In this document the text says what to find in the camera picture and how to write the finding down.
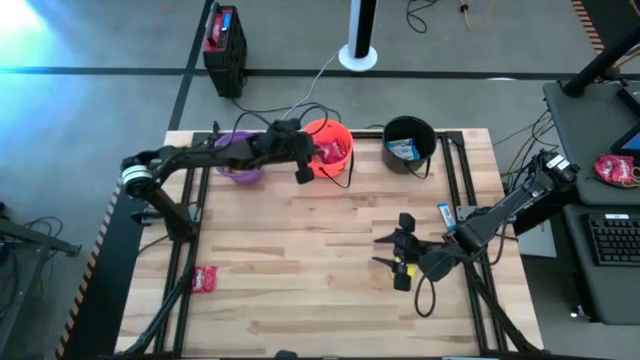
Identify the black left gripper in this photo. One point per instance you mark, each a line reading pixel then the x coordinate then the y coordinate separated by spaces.
pixel 287 145

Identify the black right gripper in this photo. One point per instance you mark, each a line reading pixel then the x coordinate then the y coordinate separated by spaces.
pixel 430 257

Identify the yellow Sour Patch packet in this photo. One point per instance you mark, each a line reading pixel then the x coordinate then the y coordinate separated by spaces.
pixel 411 270

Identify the red Skittles packet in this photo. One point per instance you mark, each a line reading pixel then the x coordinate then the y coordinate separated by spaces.
pixel 204 278
pixel 326 152
pixel 341 147

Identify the white blue Hershey's bar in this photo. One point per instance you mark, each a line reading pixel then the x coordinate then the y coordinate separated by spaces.
pixel 400 145
pixel 410 154

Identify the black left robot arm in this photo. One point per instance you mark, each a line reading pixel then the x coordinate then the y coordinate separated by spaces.
pixel 200 157

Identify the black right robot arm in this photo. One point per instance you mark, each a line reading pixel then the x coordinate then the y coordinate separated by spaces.
pixel 500 212

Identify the orange pumpkin face bucket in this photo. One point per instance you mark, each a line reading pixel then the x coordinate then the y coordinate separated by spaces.
pixel 340 132

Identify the blue white marker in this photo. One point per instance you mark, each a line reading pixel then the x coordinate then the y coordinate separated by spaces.
pixel 446 216

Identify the purple plastic bucket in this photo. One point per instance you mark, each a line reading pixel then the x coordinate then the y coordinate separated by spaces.
pixel 245 176

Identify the black and red toolbox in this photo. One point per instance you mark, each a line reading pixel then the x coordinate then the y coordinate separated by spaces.
pixel 230 65

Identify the white base floor stand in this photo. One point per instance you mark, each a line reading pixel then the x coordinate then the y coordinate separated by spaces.
pixel 358 60

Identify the black plastic bucket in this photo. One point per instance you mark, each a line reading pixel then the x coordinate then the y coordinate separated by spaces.
pixel 425 131

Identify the red box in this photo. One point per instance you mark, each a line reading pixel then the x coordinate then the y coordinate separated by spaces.
pixel 216 34

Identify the small blue item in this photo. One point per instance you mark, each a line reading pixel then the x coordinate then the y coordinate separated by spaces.
pixel 226 21

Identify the grey low desk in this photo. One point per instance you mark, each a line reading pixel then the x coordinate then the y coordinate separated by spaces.
pixel 600 292

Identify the black keyboard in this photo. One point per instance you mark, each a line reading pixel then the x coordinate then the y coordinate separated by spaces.
pixel 615 240

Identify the grey side desk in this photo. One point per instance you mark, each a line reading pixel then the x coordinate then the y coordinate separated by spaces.
pixel 585 125

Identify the large red Skittles bag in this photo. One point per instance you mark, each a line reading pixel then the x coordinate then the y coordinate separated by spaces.
pixel 612 167

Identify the black hazard striped platform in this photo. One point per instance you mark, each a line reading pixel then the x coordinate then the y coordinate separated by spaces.
pixel 110 290

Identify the tablet with blue screen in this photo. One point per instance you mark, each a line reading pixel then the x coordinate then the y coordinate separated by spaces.
pixel 629 142

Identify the black slanted pole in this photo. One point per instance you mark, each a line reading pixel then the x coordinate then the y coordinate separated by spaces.
pixel 595 70

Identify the black floor stand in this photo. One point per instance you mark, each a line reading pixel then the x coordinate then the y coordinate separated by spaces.
pixel 40 240

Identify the black hazard striped mat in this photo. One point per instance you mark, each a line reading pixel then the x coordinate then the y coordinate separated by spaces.
pixel 615 15

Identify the silver frame bracket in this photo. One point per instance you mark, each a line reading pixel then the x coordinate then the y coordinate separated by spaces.
pixel 464 212

